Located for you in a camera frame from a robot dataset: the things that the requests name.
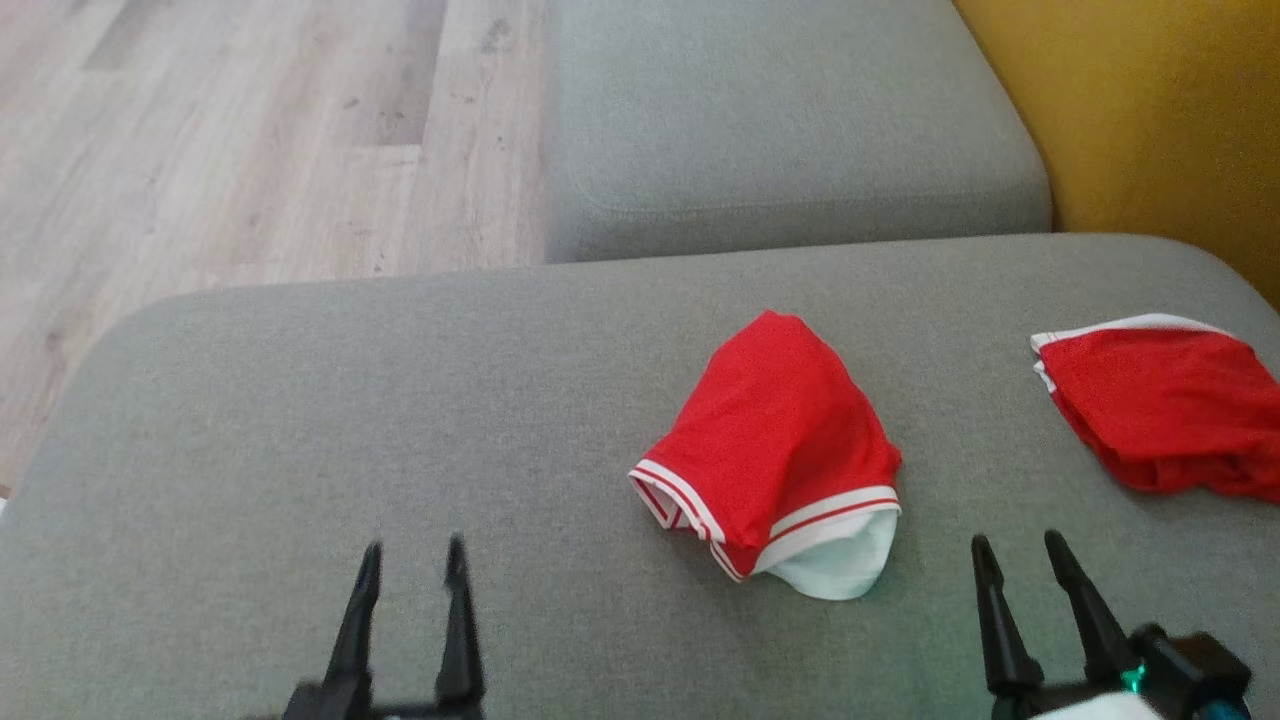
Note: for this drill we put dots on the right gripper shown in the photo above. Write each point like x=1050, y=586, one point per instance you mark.
x=1190, y=670

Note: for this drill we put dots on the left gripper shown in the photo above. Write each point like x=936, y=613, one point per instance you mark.
x=330, y=705

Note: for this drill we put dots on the red shorts with white trim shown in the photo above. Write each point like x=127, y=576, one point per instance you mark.
x=1170, y=400

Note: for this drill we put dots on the red and white jersey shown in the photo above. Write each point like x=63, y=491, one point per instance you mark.
x=770, y=430

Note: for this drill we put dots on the large grey sofa seat cushion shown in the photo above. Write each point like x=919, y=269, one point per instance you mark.
x=400, y=420

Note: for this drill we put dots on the small grey sofa cushion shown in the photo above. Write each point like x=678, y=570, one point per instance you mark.
x=780, y=110

